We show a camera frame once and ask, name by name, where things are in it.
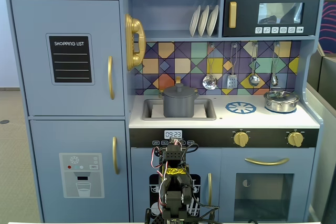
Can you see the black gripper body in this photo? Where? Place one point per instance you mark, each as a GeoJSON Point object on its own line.
{"type": "Point", "coordinates": [175, 144]}

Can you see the gray pot lid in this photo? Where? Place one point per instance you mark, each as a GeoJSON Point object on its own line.
{"type": "Point", "coordinates": [178, 92]}

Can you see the steel pot lid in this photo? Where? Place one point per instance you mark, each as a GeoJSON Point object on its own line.
{"type": "Point", "coordinates": [281, 95]}

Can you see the digital clock display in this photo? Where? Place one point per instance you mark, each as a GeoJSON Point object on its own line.
{"type": "Point", "coordinates": [170, 134]}

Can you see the black stove control panel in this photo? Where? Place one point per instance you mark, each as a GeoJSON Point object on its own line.
{"type": "Point", "coordinates": [210, 137]}

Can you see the gray toy pot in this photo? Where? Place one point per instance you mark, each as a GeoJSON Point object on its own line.
{"type": "Point", "coordinates": [178, 107]}

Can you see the blue dishwasher door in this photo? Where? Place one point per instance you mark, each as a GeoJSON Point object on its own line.
{"type": "Point", "coordinates": [141, 161]}

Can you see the black dishwasher rack sticker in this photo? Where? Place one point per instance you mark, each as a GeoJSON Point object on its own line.
{"type": "Point", "coordinates": [153, 182]}

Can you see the gray toy sink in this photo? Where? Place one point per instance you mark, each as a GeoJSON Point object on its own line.
{"type": "Point", "coordinates": [147, 108]}

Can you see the blue oven door with window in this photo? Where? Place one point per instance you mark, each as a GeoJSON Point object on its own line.
{"type": "Point", "coordinates": [228, 161]}

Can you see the gold toy faucet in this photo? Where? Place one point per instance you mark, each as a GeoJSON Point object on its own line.
{"type": "Point", "coordinates": [178, 79]}

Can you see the gold stove knob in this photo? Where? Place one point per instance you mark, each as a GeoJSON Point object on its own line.
{"type": "Point", "coordinates": [241, 139]}
{"type": "Point", "coordinates": [295, 139]}

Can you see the steel skimmer spoon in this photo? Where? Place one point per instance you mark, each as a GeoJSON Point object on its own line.
{"type": "Point", "coordinates": [209, 82]}

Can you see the steel slotted spatula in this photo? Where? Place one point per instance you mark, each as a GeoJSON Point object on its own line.
{"type": "Point", "coordinates": [232, 81]}

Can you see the colourful tile backsplash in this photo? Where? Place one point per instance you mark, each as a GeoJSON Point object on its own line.
{"type": "Point", "coordinates": [162, 51]}

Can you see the gray water dispenser panel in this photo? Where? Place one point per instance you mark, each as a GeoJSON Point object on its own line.
{"type": "Point", "coordinates": [84, 182]}

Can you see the steel ladle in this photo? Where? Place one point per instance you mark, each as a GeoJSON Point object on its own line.
{"type": "Point", "coordinates": [254, 79]}

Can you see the stainless steel pot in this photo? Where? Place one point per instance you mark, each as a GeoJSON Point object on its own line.
{"type": "Point", "coordinates": [278, 106]}

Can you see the gold toy telephone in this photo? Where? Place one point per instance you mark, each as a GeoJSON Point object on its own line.
{"type": "Point", "coordinates": [131, 37]}

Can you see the small steel spoon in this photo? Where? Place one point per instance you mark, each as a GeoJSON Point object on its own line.
{"type": "Point", "coordinates": [274, 80]}

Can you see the white toy plate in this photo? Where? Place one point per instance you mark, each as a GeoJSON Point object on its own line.
{"type": "Point", "coordinates": [203, 22]}
{"type": "Point", "coordinates": [212, 20]}
{"type": "Point", "coordinates": [194, 22]}

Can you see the blue freezer door with dispenser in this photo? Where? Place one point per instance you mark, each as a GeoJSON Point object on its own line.
{"type": "Point", "coordinates": [47, 134]}

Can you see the black shopping list board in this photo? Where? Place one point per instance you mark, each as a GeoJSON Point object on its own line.
{"type": "Point", "coordinates": [60, 74]}

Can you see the black toy microwave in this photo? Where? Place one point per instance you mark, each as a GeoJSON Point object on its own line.
{"type": "Point", "coordinates": [246, 19]}

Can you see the large blue fridge door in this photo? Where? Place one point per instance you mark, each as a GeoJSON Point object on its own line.
{"type": "Point", "coordinates": [31, 90]}

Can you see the gray partition furniture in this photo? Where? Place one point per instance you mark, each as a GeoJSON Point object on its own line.
{"type": "Point", "coordinates": [328, 77]}

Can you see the dark round floor cover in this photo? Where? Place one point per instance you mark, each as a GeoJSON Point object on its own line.
{"type": "Point", "coordinates": [4, 122]}

